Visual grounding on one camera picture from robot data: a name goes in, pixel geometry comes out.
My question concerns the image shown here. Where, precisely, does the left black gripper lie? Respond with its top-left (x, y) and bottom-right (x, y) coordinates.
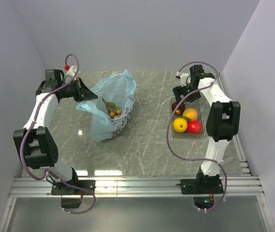
top-left (59, 77), bottom-right (98, 102)

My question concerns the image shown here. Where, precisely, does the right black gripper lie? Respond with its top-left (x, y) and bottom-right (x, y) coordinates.
top-left (172, 83), bottom-right (201, 108)

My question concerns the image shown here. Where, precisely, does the dark red fake apple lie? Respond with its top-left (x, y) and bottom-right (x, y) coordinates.
top-left (171, 101), bottom-right (185, 115)

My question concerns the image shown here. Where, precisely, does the orange fake orange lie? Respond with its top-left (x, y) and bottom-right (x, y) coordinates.
top-left (183, 108), bottom-right (198, 121)

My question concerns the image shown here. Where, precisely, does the yellow fake lemon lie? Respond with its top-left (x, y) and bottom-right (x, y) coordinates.
top-left (173, 117), bottom-right (188, 133)

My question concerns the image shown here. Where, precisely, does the brown fake longan bunch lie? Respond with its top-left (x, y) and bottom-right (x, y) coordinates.
top-left (102, 99), bottom-right (122, 119)

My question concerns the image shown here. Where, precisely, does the light blue plastic bag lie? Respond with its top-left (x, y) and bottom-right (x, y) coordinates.
top-left (76, 70), bottom-right (137, 142)

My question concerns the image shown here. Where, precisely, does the red fake tomato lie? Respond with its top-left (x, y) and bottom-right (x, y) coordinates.
top-left (187, 120), bottom-right (203, 134)

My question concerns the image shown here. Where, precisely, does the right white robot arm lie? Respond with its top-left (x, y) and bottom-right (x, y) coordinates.
top-left (173, 61), bottom-right (241, 193)

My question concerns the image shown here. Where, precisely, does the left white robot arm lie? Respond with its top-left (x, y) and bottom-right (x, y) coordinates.
top-left (13, 65), bottom-right (98, 194)

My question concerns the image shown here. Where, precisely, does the clear plastic fruit tray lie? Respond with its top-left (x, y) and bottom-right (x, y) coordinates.
top-left (170, 97), bottom-right (204, 138)

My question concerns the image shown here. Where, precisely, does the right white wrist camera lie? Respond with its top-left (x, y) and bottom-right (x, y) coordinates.
top-left (176, 72), bottom-right (190, 87)

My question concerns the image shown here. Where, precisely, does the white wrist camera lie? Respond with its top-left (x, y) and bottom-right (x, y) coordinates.
top-left (176, 72), bottom-right (190, 87)
top-left (64, 65), bottom-right (78, 79)

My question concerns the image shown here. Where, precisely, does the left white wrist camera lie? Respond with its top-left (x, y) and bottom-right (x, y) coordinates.
top-left (64, 65), bottom-right (78, 79)

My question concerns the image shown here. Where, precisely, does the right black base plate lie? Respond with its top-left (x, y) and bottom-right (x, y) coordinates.
top-left (177, 179), bottom-right (224, 195)

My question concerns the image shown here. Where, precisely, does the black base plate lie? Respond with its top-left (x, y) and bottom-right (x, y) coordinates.
top-left (177, 179), bottom-right (224, 195)
top-left (51, 179), bottom-right (95, 196)

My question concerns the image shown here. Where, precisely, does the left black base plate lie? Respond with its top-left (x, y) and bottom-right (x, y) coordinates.
top-left (51, 179), bottom-right (95, 196)

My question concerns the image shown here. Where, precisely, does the aluminium mounting rail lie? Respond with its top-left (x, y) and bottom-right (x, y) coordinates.
top-left (0, 72), bottom-right (275, 232)

